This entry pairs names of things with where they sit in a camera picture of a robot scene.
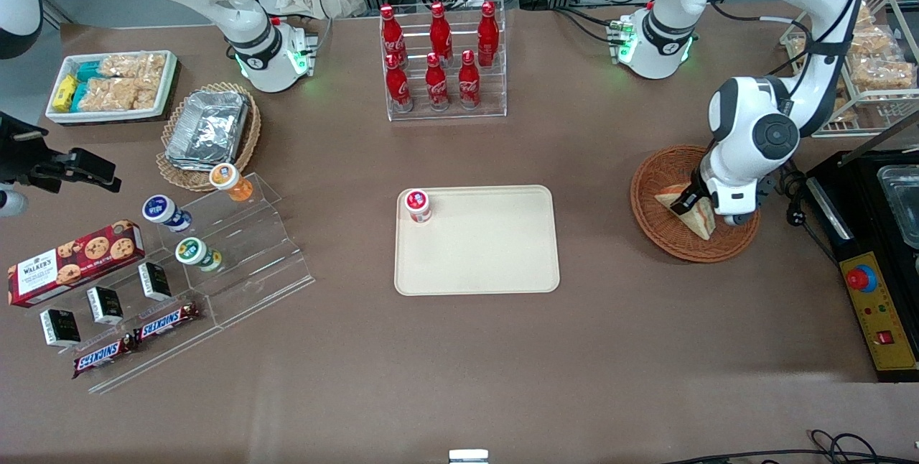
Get yellow snack packet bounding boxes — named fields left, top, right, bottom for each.
left=52, top=75, right=79, bottom=112

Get blue-lid yogurt cup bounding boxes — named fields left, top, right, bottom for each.
left=141, top=195, right=193, bottom=233

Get green-lid yogurt cup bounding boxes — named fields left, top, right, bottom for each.
left=174, top=237, right=224, bottom=273

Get black countertop appliance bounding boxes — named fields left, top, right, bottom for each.
left=804, top=150, right=919, bottom=384

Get Snickers chocolate bar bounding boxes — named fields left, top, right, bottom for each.
left=72, top=335, right=139, bottom=380
left=133, top=302, right=202, bottom=344

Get stacked aluminium foil containers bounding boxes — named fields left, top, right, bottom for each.
left=165, top=91, right=250, bottom=171

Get triangular sandwich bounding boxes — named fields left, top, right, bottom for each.
left=654, top=184, right=717, bottom=241

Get red-lid yogurt cup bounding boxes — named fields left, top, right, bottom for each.
left=404, top=189, right=433, bottom=225

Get white rectangular snack bin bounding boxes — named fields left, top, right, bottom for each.
left=45, top=50, right=179, bottom=125

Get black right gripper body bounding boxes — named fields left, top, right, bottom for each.
left=0, top=112, right=52, bottom=186

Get clear rectangular glass pan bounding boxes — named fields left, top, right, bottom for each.
left=876, top=165, right=919, bottom=251

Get black power cable with plug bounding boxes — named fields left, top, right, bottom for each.
left=779, top=161, right=842, bottom=265

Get round brown wicker basket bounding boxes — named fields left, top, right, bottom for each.
left=630, top=145, right=761, bottom=264

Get yellow emergency stop box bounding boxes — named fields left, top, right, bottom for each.
left=839, top=251, right=919, bottom=372

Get orange-lid yogurt cup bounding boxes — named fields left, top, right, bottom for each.
left=209, top=163, right=254, bottom=203

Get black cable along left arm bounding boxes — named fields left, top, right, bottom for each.
left=700, top=0, right=866, bottom=102

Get white wire shelf rack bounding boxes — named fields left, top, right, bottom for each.
left=780, top=0, right=919, bottom=138

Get black cables at table edge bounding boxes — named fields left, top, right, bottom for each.
left=661, top=430, right=919, bottom=464

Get oval light wicker basket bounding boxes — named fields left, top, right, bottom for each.
left=156, top=82, right=262, bottom=192

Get clear bag of rice crackers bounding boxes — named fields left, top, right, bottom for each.
left=97, top=53, right=167, bottom=81
left=79, top=78, right=159, bottom=112

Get red Walkers cookie box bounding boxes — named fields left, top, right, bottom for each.
left=7, top=219, right=146, bottom=308

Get grey metal bar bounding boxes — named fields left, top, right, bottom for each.
left=836, top=108, right=919, bottom=167

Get clear acrylic step stand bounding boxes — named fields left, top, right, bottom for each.
left=25, top=257, right=225, bottom=395
left=169, top=173, right=317, bottom=329

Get clear acrylic bottle rack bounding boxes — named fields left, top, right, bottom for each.
left=379, top=0, right=508, bottom=122

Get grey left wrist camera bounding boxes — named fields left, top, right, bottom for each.
left=722, top=175, right=780, bottom=228

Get red cola bottle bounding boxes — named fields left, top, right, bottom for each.
left=425, top=52, right=451, bottom=112
left=429, top=2, right=454, bottom=67
left=477, top=1, right=500, bottom=68
left=386, top=53, right=414, bottom=113
left=379, top=4, right=409, bottom=68
left=458, top=50, right=482, bottom=110

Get beige plastic tray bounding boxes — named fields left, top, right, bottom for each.
left=393, top=185, right=561, bottom=297

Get small black chocolate box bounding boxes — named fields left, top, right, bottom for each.
left=39, top=308, right=83, bottom=348
left=86, top=286, right=125, bottom=326
left=138, top=261, right=173, bottom=302

